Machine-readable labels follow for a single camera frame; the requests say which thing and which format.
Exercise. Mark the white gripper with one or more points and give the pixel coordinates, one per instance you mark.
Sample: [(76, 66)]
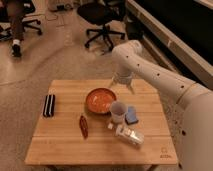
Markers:
[(125, 80)]

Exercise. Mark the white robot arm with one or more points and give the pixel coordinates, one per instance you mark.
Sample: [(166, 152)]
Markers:
[(196, 101)]

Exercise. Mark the white plastic cup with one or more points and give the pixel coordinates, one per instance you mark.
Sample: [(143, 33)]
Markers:
[(118, 111)]

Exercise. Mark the orange bowl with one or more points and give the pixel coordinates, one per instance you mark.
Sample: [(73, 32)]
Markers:
[(99, 100)]

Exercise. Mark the blue sponge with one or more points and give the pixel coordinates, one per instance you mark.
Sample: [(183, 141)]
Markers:
[(131, 117)]

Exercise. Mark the small white cube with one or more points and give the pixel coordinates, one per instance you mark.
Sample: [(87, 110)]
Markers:
[(110, 126)]

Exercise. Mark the wooden table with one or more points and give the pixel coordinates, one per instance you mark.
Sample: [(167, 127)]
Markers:
[(59, 141)]

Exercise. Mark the black office chair centre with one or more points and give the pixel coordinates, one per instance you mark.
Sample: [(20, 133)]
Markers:
[(101, 14)]

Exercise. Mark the long bench cabinet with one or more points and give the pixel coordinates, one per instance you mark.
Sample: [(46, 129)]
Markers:
[(184, 28)]

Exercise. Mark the black striped eraser block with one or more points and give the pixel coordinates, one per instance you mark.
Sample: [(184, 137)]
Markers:
[(48, 110)]

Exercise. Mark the seated person leg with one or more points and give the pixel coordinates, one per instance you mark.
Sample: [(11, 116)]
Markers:
[(15, 11)]

